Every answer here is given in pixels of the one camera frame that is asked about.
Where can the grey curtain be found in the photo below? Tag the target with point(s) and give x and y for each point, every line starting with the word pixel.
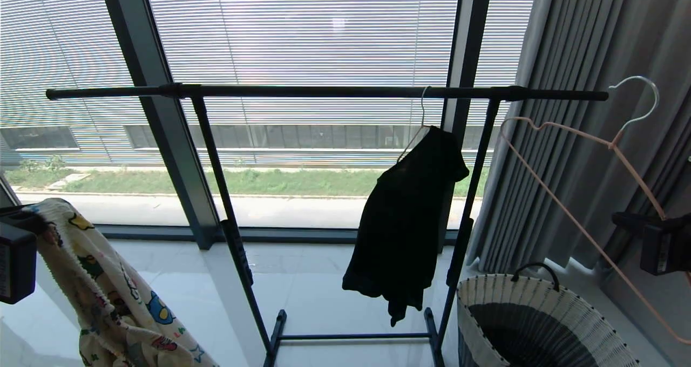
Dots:
pixel 594 43

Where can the cream printed garment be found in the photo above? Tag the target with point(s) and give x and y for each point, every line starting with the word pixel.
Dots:
pixel 108 291

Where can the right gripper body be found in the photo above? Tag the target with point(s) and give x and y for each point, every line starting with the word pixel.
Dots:
pixel 669 248

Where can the window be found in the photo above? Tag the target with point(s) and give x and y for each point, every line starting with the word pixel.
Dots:
pixel 324 32

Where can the white laundry basket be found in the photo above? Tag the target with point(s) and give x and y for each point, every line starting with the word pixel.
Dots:
pixel 486 302

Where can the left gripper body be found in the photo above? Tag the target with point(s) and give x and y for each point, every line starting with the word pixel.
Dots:
pixel 16 264

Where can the pink clothes hanger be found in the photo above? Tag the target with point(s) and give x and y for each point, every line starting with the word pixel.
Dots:
pixel 422 113
pixel 572 216

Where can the black clothes rack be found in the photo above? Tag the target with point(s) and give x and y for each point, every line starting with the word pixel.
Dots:
pixel 324 92

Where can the black garment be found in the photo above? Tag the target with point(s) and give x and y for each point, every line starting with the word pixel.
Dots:
pixel 399 221

